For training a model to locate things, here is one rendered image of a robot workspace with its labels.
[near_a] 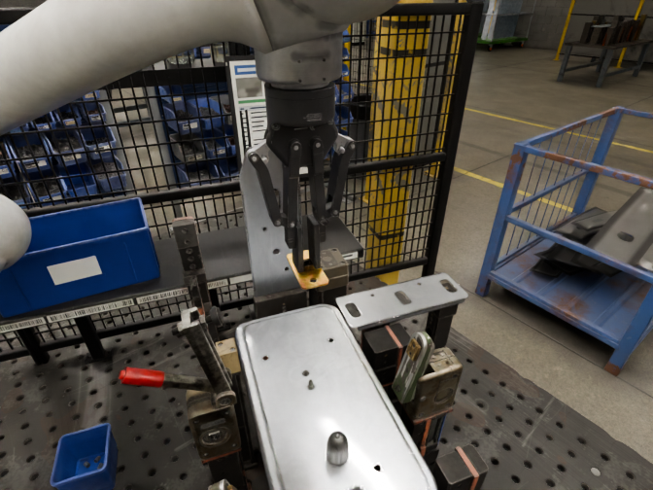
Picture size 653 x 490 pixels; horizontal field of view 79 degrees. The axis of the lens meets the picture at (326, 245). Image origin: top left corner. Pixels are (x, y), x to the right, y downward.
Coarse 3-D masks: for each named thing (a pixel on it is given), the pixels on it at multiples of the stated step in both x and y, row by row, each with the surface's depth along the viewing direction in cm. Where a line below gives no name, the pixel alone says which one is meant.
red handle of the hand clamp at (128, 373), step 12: (120, 372) 53; (132, 372) 53; (144, 372) 54; (156, 372) 55; (132, 384) 53; (144, 384) 54; (156, 384) 55; (168, 384) 56; (180, 384) 56; (192, 384) 57; (204, 384) 58
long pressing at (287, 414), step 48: (240, 336) 78; (288, 336) 78; (336, 336) 78; (288, 384) 69; (336, 384) 69; (288, 432) 61; (384, 432) 61; (288, 480) 55; (336, 480) 55; (384, 480) 55; (432, 480) 56
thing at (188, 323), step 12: (192, 312) 53; (216, 312) 52; (180, 324) 52; (192, 324) 51; (204, 324) 52; (216, 324) 52; (192, 336) 51; (204, 336) 52; (192, 348) 52; (204, 348) 53; (216, 348) 58; (204, 360) 54; (216, 360) 55; (216, 372) 56; (216, 384) 57; (228, 384) 59
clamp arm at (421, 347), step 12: (420, 336) 62; (408, 348) 64; (420, 348) 62; (432, 348) 62; (408, 360) 65; (420, 360) 62; (408, 372) 65; (420, 372) 64; (396, 384) 68; (408, 384) 65; (396, 396) 68; (408, 396) 67
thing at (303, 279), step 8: (288, 256) 57; (304, 256) 57; (304, 264) 54; (312, 264) 54; (296, 272) 54; (304, 272) 54; (312, 272) 54; (320, 272) 54; (304, 280) 52; (320, 280) 52; (304, 288) 51
